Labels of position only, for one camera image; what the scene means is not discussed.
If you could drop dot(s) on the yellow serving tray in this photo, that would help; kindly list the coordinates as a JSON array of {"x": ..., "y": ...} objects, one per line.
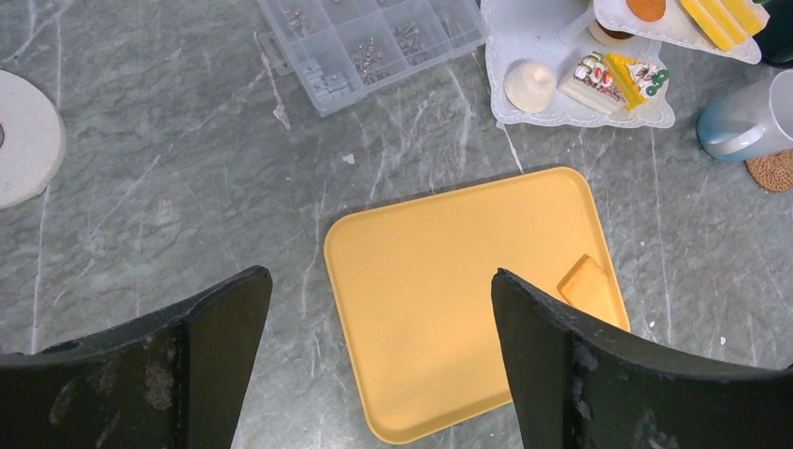
[{"x": 412, "y": 284}]

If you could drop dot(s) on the white round cupcake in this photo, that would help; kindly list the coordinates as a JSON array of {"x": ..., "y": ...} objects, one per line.
[{"x": 530, "y": 86}]

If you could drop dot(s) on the yellow square biscuit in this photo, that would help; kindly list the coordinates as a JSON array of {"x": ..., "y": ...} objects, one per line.
[{"x": 586, "y": 287}]

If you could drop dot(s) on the clear plastic compartment box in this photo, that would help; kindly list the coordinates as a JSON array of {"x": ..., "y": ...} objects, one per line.
[{"x": 343, "y": 51}]

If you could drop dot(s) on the cream triangle cake slice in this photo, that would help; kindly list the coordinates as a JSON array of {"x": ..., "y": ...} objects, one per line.
[{"x": 639, "y": 81}]

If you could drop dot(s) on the dark green mug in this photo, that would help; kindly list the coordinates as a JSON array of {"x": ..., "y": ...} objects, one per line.
[{"x": 775, "y": 40}]

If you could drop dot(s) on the chocolate sprinkled donut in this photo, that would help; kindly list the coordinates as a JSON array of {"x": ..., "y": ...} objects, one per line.
[{"x": 607, "y": 37}]

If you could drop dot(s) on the white blue mug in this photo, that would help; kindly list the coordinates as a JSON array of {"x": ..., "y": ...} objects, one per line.
[{"x": 752, "y": 122}]

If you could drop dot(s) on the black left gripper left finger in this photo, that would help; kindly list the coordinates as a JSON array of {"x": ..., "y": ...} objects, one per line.
[{"x": 172, "y": 378}]

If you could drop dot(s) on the white three-tier dessert stand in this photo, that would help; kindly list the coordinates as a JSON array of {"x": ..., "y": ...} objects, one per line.
[{"x": 554, "y": 33}]

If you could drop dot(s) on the orange round cookie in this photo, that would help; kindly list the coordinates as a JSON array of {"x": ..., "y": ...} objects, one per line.
[{"x": 647, "y": 10}]

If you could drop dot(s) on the yellow cake piece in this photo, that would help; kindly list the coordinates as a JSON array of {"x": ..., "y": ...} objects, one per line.
[{"x": 727, "y": 23}]

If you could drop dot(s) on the white tape roll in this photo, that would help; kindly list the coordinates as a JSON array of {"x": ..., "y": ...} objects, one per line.
[{"x": 33, "y": 140}]

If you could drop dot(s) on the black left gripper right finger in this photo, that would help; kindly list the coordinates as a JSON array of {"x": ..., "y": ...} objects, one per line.
[{"x": 579, "y": 382}]

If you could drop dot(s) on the white triangle cake slice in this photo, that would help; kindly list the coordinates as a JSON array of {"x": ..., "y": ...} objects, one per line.
[{"x": 590, "y": 83}]

